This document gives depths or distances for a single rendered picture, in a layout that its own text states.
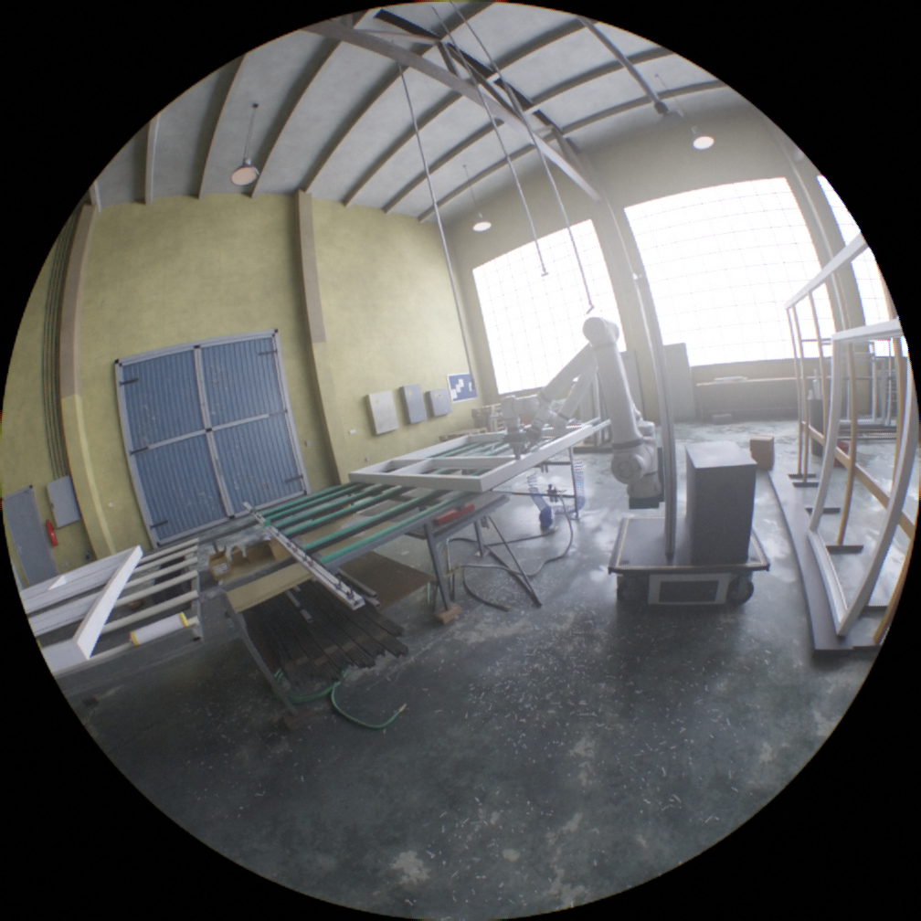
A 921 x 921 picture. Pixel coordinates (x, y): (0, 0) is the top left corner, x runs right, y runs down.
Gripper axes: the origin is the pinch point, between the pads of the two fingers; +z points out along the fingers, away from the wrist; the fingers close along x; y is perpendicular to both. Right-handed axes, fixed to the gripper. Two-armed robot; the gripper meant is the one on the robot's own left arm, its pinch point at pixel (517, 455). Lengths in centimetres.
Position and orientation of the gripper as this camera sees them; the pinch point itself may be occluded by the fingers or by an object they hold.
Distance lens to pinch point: 185.2
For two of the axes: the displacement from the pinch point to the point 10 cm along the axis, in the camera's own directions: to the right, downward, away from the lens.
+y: -6.8, 2.6, -6.8
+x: 7.0, -0.1, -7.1
